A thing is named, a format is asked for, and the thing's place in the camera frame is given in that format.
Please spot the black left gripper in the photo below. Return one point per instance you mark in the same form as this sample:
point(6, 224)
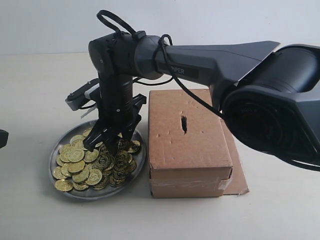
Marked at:
point(118, 113)

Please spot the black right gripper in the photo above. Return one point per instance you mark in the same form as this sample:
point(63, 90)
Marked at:
point(4, 135)

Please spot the cardboard box with slot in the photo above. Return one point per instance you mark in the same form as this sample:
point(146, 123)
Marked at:
point(192, 154)

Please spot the gold coin right edge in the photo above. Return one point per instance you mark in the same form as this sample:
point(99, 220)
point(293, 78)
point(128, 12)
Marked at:
point(134, 147)

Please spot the gold coin centre pile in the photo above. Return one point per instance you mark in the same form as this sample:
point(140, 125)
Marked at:
point(105, 162)

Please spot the round silver metal plate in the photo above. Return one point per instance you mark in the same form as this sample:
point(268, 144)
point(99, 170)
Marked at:
point(90, 194)

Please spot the gold coin far left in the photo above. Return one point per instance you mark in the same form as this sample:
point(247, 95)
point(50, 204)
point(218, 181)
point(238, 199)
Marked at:
point(57, 173)

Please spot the gold coin front left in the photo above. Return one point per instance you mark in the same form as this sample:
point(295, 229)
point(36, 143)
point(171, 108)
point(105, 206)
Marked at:
point(63, 185)

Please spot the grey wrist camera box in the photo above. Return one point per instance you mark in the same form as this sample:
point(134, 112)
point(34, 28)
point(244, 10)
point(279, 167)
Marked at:
point(88, 92)

